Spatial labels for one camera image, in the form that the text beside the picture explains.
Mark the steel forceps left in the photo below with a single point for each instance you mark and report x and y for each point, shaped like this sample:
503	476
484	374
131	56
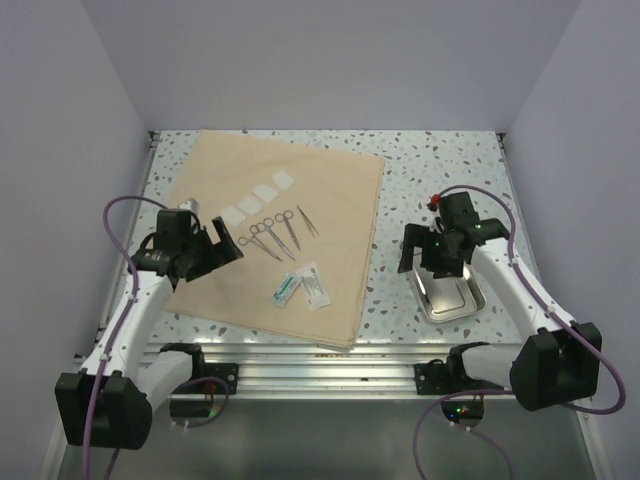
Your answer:
252	238

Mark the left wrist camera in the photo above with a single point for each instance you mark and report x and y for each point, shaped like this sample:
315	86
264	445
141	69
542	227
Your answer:
190	204

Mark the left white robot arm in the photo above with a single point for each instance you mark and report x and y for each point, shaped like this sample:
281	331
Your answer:
111	400

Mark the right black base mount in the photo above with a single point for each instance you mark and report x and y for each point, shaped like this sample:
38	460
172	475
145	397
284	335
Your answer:
435	379

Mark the stainless steel tray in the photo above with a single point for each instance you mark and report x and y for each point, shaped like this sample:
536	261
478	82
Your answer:
445	299

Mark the steel surgical scissors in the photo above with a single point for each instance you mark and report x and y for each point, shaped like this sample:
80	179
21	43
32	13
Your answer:
285	217

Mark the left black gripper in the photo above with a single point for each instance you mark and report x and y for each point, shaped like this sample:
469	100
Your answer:
218	254

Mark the beige cloth drape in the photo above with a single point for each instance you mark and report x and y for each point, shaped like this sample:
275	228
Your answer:
337	190

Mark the green suture packet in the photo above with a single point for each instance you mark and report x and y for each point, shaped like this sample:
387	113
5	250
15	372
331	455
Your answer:
286	289

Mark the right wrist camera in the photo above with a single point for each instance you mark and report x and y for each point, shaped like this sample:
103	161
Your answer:
433	203

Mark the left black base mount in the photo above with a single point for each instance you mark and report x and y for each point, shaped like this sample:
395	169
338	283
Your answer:
215	375

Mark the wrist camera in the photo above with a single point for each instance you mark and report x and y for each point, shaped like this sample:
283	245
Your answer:
433	203
190	204

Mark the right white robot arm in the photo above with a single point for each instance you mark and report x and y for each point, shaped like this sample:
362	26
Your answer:
556	361

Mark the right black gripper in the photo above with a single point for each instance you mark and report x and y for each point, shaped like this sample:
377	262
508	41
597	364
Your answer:
415	236

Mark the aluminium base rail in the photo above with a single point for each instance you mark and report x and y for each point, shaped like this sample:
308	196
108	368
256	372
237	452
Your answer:
307	372

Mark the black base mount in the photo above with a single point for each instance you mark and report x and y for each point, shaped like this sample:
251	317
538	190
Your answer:
215	375
435	379

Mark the steel tweezers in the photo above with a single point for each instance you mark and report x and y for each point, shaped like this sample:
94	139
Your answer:
309	224

